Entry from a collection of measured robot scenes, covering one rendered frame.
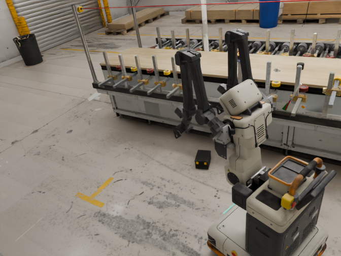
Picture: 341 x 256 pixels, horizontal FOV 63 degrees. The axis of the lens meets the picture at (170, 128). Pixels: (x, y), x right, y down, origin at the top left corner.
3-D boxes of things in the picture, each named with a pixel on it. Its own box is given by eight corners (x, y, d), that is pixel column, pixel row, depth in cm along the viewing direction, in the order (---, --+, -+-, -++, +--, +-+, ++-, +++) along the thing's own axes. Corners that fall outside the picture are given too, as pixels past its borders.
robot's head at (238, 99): (266, 96, 167) (251, 75, 168) (244, 110, 157) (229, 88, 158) (250, 105, 180) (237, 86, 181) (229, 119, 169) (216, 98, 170)
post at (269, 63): (267, 109, 269) (270, 61, 244) (264, 108, 271) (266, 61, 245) (268, 107, 272) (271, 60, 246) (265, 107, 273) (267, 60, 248)
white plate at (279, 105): (305, 114, 251) (306, 104, 246) (275, 110, 264) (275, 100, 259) (305, 114, 252) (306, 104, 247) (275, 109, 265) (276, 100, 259)
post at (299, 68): (295, 116, 258) (301, 66, 232) (291, 115, 260) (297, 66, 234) (296, 114, 260) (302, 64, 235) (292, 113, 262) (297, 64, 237)
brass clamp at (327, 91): (340, 96, 228) (341, 91, 225) (321, 94, 234) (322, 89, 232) (341, 93, 232) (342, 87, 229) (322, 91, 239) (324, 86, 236)
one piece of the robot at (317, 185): (318, 186, 175) (341, 168, 158) (288, 219, 158) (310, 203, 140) (304, 173, 180) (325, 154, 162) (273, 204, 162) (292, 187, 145)
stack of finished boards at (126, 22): (164, 11, 1062) (163, 7, 1053) (126, 29, 894) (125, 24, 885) (147, 12, 1099) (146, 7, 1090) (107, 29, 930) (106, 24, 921)
